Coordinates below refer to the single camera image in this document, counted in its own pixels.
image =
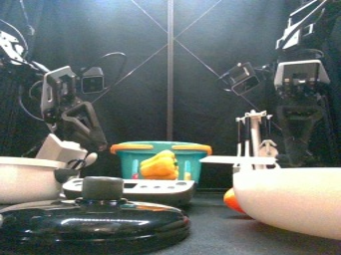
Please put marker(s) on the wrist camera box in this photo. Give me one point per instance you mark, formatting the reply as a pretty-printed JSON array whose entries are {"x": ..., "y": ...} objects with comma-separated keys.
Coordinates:
[
  {"x": 92, "y": 80},
  {"x": 242, "y": 79}
]

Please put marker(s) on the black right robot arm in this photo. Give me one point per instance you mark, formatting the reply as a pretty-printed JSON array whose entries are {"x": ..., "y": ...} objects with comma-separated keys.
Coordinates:
[{"x": 310, "y": 23}]

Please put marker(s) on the orange toy fruit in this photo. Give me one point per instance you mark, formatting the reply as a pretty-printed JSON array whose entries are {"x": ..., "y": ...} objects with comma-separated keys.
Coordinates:
[{"x": 230, "y": 201}]

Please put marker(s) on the large white bowl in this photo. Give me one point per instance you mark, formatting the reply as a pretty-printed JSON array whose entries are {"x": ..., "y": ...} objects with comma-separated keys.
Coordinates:
[{"x": 293, "y": 199}]

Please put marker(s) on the black glass pot lid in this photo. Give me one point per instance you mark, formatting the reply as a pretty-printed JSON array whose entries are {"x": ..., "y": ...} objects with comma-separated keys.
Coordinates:
[{"x": 92, "y": 222}]

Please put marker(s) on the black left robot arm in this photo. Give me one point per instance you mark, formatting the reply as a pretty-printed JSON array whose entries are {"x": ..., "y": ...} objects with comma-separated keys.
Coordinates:
[{"x": 13, "y": 76}]

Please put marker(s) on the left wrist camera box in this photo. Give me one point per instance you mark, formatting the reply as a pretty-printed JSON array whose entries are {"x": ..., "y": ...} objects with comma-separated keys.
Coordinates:
[{"x": 92, "y": 80}]

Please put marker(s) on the grey white toy stove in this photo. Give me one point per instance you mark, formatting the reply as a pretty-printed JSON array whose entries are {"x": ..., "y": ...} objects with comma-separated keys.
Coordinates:
[{"x": 151, "y": 191}]

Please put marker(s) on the white flat board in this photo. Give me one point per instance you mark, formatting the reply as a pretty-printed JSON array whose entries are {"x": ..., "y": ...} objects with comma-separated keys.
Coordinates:
[{"x": 230, "y": 160}]

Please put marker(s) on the grey metal frame pole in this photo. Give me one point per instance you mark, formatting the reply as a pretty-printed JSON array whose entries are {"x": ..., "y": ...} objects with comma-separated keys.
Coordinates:
[{"x": 169, "y": 66}]

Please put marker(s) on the yellow toy bell pepper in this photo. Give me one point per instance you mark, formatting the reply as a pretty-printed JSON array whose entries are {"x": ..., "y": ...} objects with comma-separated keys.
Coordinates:
[{"x": 159, "y": 166}]

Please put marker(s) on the white utensil rack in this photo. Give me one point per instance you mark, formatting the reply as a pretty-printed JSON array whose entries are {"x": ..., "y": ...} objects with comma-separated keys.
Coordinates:
[{"x": 255, "y": 132}]

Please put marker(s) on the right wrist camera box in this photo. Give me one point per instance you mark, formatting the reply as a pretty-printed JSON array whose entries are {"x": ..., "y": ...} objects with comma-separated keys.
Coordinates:
[{"x": 242, "y": 79}]

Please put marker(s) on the white toy cleaver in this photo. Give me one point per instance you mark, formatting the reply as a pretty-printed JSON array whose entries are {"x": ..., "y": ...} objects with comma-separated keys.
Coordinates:
[{"x": 60, "y": 150}]

